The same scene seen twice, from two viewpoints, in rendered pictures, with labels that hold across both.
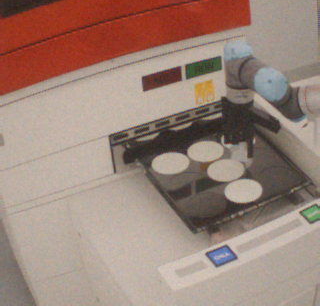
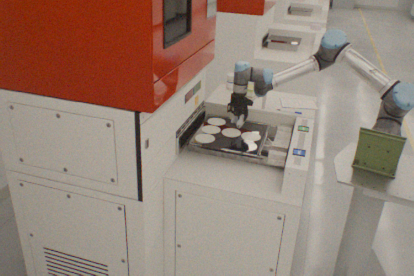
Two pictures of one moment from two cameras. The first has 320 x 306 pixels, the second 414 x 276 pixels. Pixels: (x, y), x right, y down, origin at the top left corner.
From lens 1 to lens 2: 1.42 m
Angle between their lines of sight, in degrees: 46
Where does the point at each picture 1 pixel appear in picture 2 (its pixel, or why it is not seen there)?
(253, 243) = (299, 145)
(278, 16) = not seen: hidden behind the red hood
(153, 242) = (234, 174)
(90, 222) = (194, 180)
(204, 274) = (305, 160)
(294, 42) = not seen: hidden behind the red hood
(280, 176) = (255, 127)
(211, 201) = (245, 143)
